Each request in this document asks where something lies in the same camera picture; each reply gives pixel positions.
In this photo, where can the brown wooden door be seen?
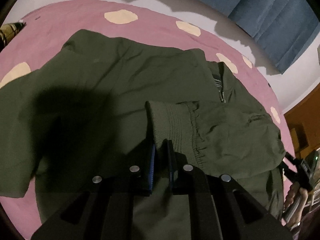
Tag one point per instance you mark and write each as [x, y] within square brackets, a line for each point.
[303, 123]

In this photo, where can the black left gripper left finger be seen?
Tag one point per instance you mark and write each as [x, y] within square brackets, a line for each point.
[104, 210]

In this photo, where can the blue curtain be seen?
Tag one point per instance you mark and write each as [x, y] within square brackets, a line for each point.
[283, 29]

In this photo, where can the dark green zip jacket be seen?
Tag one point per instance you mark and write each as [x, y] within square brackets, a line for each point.
[100, 97]

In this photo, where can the pink polka dot bedsheet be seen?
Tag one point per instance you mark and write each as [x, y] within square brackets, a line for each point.
[48, 28]

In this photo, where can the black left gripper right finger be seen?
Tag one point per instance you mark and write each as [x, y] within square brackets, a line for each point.
[219, 207]

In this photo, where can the striped brown yellow pillow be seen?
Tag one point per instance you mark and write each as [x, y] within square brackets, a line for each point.
[8, 32]

